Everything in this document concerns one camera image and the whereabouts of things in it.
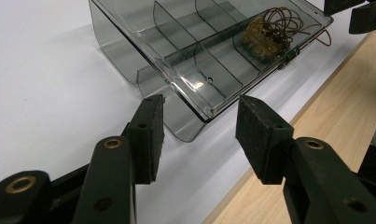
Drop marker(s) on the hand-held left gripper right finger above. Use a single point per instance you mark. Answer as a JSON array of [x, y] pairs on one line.
[[263, 140]]

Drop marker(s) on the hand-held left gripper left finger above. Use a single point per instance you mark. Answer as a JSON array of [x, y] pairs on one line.
[[145, 146]]

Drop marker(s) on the light wooden table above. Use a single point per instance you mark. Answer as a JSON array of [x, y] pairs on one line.
[[331, 102]]

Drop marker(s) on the clear grey compartment box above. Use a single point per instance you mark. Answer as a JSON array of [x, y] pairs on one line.
[[188, 71]]

